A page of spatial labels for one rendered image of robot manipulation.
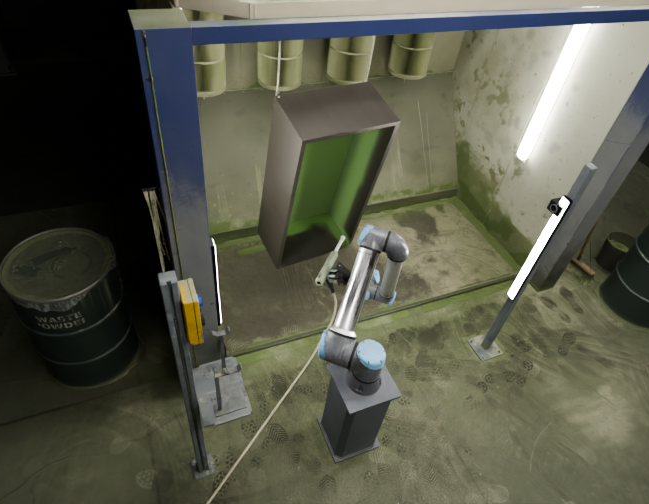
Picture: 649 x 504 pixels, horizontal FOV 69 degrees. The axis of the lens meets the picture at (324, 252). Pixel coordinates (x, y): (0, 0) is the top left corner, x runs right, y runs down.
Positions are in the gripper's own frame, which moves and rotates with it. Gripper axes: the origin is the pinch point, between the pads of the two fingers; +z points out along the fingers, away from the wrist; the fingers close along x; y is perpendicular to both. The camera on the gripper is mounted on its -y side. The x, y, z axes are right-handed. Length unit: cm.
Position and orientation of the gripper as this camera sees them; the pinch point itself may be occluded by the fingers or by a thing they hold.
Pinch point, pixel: (325, 273)
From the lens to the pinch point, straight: 318.4
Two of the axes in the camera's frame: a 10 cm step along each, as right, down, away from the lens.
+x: 3.4, -6.4, 6.9
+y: 3.0, 7.7, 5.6
